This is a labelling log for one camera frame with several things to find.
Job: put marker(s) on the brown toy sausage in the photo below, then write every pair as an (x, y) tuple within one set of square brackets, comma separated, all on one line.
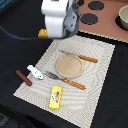
[(23, 77)]

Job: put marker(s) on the beige round plate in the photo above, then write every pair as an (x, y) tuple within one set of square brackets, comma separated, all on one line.
[(69, 66)]

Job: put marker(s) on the beige bowl on stove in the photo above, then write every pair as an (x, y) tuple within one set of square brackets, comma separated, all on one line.
[(123, 14)]

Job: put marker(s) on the pink toy stove board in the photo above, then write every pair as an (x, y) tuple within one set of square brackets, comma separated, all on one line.
[(106, 25)]

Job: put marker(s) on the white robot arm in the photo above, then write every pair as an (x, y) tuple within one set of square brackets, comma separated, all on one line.
[(57, 1)]

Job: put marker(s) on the yellow butter box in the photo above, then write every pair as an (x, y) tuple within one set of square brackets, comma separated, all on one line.
[(55, 98)]

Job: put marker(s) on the fork with orange handle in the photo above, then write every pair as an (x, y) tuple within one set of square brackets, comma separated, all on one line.
[(55, 77)]

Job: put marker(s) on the white woven placemat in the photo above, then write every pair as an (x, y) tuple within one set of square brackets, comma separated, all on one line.
[(76, 106)]

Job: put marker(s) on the knife with orange handle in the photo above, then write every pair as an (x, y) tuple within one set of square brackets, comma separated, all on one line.
[(80, 56)]

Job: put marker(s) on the white toy fish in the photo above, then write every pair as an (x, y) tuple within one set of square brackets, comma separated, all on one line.
[(36, 73)]

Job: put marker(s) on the yellow toy bread loaf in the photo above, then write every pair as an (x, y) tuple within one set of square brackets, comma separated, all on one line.
[(42, 33)]

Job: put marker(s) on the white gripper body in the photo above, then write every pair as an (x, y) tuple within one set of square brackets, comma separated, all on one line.
[(61, 19)]

